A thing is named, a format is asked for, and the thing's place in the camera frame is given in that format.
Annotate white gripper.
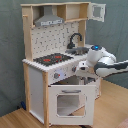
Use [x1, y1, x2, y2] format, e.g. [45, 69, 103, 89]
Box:
[75, 62, 98, 79]

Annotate white oven door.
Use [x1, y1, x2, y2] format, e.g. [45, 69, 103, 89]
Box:
[49, 85, 95, 125]

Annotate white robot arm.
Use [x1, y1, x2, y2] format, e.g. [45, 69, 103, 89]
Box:
[75, 45, 128, 78]

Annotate wooden toy kitchen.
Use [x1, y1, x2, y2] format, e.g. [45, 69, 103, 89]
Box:
[22, 2, 101, 127]

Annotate right red oven knob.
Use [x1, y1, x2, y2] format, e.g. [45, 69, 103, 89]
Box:
[71, 66, 78, 73]

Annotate red oven knob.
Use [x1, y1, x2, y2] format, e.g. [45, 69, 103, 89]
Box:
[71, 66, 78, 73]
[54, 73, 60, 79]

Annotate grey toy sink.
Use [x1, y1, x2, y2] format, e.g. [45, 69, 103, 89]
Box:
[65, 47, 90, 55]

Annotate left red oven knob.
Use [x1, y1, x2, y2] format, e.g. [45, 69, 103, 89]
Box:
[54, 73, 60, 79]

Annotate black toy faucet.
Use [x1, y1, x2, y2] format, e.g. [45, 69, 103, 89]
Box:
[67, 33, 83, 49]

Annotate black stovetop red burners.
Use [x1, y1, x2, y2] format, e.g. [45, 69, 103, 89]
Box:
[34, 53, 71, 66]

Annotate grey range hood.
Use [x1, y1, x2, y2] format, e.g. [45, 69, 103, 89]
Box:
[35, 5, 64, 27]

